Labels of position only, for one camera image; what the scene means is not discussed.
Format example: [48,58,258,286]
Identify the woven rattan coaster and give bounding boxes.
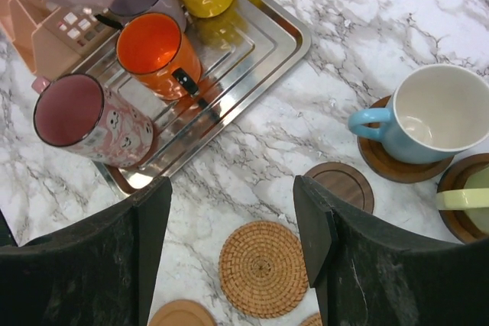
[300,312,322,326]
[219,221,308,318]

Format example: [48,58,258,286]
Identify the light blue mug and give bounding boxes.
[348,64,488,164]

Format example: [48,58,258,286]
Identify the peach plastic file organizer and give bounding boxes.
[1,0,115,79]

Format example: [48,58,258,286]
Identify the dark walnut coaster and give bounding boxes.
[305,162,374,215]

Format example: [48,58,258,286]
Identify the stainless steel tray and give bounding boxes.
[74,0,311,198]

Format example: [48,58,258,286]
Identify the brown ringed wooden coaster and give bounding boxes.
[357,95,455,185]

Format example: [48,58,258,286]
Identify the orange mug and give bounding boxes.
[115,13,202,101]

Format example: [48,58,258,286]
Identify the light wood round coaster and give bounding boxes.
[148,299,216,326]

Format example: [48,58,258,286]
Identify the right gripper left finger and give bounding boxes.
[1,176,172,325]

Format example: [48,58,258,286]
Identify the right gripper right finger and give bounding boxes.
[293,176,488,325]

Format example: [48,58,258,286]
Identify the pale yellow mug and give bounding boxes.
[436,165,488,235]

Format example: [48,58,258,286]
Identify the dusty pink mug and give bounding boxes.
[32,73,155,168]

